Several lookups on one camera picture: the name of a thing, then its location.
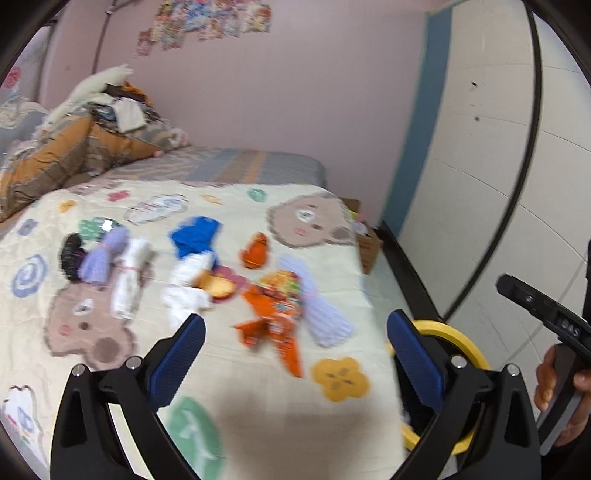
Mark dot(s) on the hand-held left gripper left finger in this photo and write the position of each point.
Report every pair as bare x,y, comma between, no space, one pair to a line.
178,355

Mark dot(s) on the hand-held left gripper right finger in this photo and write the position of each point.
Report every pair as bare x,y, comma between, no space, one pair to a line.
413,360

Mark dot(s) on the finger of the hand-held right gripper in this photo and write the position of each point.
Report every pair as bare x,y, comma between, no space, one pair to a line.
521,290

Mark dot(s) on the yellow rimmed trash bin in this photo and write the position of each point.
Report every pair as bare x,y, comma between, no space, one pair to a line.
443,328

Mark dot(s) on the orange peel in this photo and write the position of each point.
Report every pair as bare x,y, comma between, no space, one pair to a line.
217,286

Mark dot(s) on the white yarn bundle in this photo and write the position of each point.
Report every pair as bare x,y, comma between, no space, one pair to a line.
127,281

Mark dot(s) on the lavender yarn bundle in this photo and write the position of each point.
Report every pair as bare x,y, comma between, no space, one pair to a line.
323,318

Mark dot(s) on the blue white sock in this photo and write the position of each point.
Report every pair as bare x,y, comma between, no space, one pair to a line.
196,235

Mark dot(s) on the purple yarn bundle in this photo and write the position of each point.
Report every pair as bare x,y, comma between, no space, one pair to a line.
99,261

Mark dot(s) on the small orange sock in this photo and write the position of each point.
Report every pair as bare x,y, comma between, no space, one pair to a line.
254,251

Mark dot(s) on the black yarn bundle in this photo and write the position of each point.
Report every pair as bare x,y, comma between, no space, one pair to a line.
71,254

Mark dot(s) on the person's right hand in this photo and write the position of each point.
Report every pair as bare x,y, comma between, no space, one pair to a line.
547,378

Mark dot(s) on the open cardboard box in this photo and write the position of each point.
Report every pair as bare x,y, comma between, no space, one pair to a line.
350,205
369,249

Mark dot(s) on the cream bear printed blanket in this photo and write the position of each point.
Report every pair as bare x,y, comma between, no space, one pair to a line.
231,198

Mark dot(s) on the grey striped bed sheet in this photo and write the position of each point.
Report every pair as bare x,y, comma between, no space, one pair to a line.
258,164

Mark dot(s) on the orange brown patchwork quilt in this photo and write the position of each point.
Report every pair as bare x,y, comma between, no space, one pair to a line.
69,152

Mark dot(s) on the pile of folded clothes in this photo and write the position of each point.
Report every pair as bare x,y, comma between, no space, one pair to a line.
127,108

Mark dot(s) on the white plush toy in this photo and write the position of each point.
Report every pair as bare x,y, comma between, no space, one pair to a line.
92,85

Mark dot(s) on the frosted window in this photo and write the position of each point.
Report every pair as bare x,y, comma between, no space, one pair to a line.
25,69

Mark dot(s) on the grey wall pipe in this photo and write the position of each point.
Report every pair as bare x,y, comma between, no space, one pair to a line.
102,37

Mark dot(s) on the colourful wall stickers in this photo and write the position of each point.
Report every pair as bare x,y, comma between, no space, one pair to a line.
207,18

